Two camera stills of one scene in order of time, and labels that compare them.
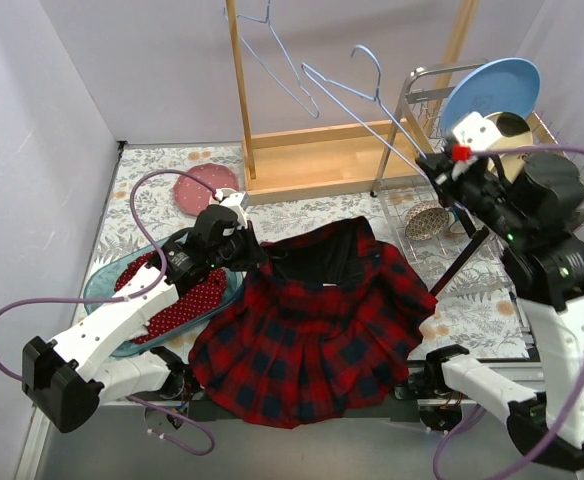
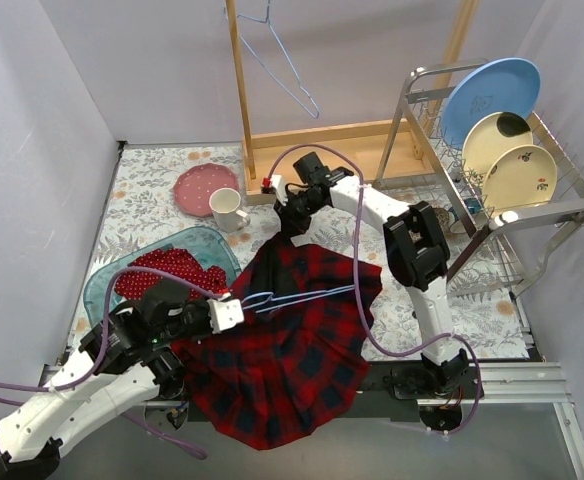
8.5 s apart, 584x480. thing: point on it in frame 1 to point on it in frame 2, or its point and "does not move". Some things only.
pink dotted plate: (190, 196) does not move
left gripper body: (245, 244) to (204, 310)
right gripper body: (435, 169) to (292, 216)
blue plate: (509, 84) does not move
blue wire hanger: (306, 69) to (265, 301)
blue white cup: (455, 223) does not move
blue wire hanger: (267, 21) does not move
